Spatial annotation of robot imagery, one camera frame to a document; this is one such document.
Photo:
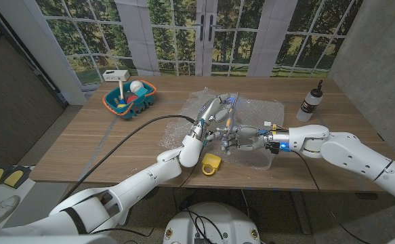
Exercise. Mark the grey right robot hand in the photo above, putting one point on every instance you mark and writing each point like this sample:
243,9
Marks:
249,137

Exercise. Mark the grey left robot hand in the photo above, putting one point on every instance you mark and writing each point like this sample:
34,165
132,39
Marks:
209,110

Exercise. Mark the clear bubble wrap sheet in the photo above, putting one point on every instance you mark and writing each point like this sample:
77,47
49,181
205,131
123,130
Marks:
261,112

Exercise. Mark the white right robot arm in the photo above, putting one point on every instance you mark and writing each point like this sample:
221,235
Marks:
353,152

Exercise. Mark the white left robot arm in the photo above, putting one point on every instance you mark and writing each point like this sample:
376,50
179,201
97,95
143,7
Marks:
139,179

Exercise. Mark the clear dispenser bottle black cap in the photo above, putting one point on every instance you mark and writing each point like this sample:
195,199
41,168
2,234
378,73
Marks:
309,103

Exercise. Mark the teal basket orange rim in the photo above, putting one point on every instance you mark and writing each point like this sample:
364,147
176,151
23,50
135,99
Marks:
110,101

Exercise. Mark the grey tape strip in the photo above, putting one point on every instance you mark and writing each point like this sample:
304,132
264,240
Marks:
95,152

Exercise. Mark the yellow padlock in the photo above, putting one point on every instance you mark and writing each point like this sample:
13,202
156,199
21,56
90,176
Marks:
212,162

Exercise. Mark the teal block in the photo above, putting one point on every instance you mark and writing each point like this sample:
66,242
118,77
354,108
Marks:
141,92

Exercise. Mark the white baseball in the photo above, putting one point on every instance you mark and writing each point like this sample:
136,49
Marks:
136,86

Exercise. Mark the red round toy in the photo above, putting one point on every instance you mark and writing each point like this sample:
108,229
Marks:
131,99

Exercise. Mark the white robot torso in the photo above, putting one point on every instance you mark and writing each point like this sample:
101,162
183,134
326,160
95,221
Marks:
224,217

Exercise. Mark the printed forest window backdrop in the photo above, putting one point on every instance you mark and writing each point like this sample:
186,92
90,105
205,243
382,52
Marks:
251,34

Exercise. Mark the grey table leg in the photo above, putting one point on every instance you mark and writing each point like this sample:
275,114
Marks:
300,213

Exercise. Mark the white power box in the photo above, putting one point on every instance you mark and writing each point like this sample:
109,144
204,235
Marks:
116,75

